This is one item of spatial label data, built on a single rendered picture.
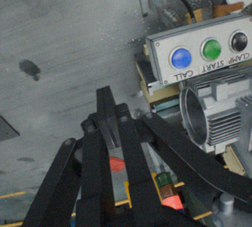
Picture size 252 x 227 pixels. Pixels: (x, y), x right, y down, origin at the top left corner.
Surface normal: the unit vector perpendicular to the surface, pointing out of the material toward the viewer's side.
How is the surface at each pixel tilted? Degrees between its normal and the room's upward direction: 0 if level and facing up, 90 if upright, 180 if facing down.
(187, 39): 22
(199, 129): 93
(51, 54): 0
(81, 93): 0
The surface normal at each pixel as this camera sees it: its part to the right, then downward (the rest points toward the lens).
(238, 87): 0.16, 0.39
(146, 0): 0.22, 0.70
